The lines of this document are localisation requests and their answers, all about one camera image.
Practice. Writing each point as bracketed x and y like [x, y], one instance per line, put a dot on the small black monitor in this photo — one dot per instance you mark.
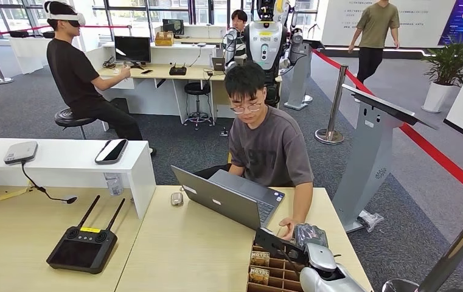
[172, 27]

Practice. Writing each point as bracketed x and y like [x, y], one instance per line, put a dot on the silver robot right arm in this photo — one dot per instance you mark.
[320, 258]

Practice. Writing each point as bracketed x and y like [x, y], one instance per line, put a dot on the large grey kiosk stand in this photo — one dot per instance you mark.
[366, 161]

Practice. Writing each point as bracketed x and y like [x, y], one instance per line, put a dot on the small grey laptop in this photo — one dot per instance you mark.
[218, 64]

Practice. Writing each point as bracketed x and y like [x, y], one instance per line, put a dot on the long red barrier belt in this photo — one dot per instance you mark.
[436, 155]

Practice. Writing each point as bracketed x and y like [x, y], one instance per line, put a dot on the wooden top office desk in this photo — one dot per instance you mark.
[162, 72]

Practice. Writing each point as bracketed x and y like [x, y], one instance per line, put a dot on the black smartphone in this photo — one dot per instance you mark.
[147, 72]

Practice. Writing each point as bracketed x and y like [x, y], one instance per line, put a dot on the white counter shelf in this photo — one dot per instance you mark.
[62, 163]

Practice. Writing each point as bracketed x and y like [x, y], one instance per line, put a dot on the walking person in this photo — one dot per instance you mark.
[376, 24]

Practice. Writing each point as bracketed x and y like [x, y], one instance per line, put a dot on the grey computer mouse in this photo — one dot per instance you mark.
[176, 199]

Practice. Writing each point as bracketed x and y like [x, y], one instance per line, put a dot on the black and white phone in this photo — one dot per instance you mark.
[111, 151]

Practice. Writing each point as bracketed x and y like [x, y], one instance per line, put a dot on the black router with antennas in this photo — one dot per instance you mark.
[177, 71]

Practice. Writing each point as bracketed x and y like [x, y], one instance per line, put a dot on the small cardboard box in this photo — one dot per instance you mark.
[164, 39]

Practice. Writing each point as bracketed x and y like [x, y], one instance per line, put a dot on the black remote controller with antennas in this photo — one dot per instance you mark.
[82, 252]

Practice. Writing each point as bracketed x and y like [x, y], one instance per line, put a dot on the person behind humanoid robot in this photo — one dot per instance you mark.
[239, 18]

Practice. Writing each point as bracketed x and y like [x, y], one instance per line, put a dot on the white office desk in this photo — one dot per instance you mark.
[174, 54]

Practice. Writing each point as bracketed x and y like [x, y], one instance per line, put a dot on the cardboard card organizer box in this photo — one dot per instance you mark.
[279, 278]

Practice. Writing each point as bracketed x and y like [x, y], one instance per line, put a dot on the white table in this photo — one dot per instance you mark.
[29, 52]

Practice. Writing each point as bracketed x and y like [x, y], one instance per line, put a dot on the grey flat router box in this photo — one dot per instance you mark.
[20, 152]

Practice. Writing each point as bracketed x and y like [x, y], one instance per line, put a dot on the white VR headset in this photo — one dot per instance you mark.
[68, 17]

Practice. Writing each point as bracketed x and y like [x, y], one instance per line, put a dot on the person wearing VR headset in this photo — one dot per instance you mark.
[70, 72]

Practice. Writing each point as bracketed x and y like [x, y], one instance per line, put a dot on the black computer monitor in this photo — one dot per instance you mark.
[132, 49]

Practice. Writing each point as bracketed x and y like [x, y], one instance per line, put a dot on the white info board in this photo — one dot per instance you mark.
[336, 24]

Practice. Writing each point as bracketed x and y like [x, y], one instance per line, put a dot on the person seated at desk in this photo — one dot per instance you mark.
[271, 149]

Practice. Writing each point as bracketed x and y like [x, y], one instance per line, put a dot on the brown hotel card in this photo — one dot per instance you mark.
[259, 276]
[260, 259]

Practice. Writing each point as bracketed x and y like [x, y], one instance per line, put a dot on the black round stool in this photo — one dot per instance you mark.
[197, 88]
[68, 119]

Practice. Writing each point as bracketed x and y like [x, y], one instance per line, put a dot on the small grey kiosk stand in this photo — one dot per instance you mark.
[299, 72]

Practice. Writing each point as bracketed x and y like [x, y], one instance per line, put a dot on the white power strip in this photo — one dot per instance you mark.
[223, 132]

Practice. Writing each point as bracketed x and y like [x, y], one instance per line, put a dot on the thin red barrier belt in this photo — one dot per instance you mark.
[102, 27]

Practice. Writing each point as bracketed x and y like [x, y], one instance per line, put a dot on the silver humanoid robot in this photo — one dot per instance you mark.
[264, 40]

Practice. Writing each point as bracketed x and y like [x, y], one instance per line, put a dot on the clear plastic bag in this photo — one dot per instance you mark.
[370, 221]

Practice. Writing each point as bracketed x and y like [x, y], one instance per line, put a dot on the yellow tape strip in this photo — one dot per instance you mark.
[13, 194]

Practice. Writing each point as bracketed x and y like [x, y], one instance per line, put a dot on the potted plant in white pot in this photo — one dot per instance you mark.
[436, 96]

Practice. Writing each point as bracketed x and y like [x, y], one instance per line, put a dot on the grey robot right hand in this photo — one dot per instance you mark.
[309, 234]

